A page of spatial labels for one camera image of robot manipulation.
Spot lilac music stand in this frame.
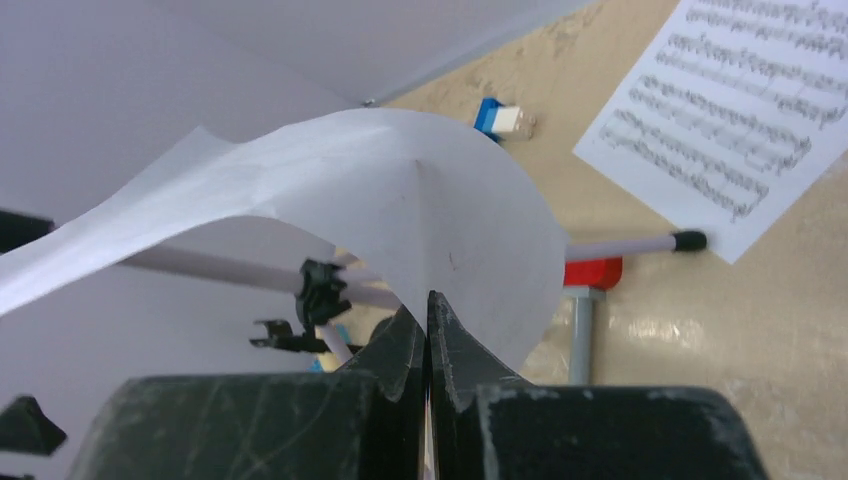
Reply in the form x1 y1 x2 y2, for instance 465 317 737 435
120 230 708 363

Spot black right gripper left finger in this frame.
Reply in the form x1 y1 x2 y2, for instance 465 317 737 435
69 310 425 479

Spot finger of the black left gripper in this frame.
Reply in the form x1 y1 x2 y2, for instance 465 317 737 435
1 395 68 457

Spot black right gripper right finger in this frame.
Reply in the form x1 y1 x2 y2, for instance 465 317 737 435
427 291 767 479

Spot sheet music page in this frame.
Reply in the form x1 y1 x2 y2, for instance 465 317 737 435
574 1 847 263

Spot sheet music pages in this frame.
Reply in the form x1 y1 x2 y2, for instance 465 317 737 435
1 108 566 369

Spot red and grey brick hammer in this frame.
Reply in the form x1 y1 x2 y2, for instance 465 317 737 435
563 257 623 385

